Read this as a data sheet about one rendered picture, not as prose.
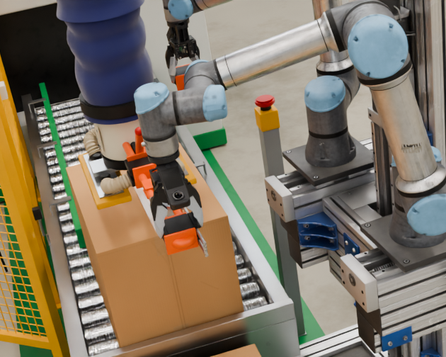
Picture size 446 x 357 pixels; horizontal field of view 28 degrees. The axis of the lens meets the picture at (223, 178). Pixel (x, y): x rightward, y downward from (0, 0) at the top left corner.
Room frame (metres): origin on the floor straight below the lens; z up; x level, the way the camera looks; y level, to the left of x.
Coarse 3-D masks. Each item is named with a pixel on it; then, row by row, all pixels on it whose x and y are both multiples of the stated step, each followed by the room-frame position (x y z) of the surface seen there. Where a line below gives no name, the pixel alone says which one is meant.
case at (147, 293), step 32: (96, 224) 2.30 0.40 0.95; (128, 224) 2.27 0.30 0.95; (224, 224) 2.22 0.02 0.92; (96, 256) 2.15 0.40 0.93; (128, 256) 2.15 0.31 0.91; (160, 256) 2.18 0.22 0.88; (192, 256) 2.20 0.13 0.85; (224, 256) 2.22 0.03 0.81; (128, 288) 2.15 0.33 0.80; (160, 288) 2.17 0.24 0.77; (192, 288) 2.19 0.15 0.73; (224, 288) 2.21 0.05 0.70; (128, 320) 2.14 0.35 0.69; (160, 320) 2.17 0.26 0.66; (192, 320) 2.19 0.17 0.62
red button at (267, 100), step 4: (260, 96) 2.83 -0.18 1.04; (264, 96) 2.82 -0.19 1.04; (268, 96) 2.82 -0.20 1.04; (272, 96) 2.81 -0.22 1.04; (256, 100) 2.80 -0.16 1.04; (260, 100) 2.80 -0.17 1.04; (264, 100) 2.79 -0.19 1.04; (268, 100) 2.79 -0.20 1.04; (272, 100) 2.79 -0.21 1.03; (256, 104) 2.79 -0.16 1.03; (260, 104) 2.78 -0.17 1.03; (264, 104) 2.78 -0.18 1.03; (268, 104) 2.78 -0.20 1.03; (272, 104) 2.78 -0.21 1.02; (264, 108) 2.79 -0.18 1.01; (268, 108) 2.79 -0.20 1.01
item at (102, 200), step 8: (80, 160) 2.42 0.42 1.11; (88, 160) 2.39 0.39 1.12; (88, 168) 2.34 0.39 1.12; (88, 176) 2.30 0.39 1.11; (96, 176) 2.28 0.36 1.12; (104, 176) 2.23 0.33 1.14; (112, 176) 2.27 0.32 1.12; (88, 184) 2.26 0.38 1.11; (96, 184) 2.23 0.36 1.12; (96, 192) 2.20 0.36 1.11; (120, 192) 2.17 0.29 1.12; (128, 192) 2.17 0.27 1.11; (96, 200) 2.15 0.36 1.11; (104, 200) 2.14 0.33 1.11; (112, 200) 2.14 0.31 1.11; (120, 200) 2.14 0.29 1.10; (128, 200) 2.15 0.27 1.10
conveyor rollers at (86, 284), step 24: (72, 120) 4.09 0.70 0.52; (72, 144) 3.75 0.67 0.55; (48, 168) 3.55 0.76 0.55; (72, 240) 2.92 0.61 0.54; (72, 264) 2.74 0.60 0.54; (240, 264) 2.58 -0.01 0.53; (96, 288) 2.57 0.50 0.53; (240, 288) 2.41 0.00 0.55; (96, 312) 2.41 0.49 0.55; (96, 336) 2.30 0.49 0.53
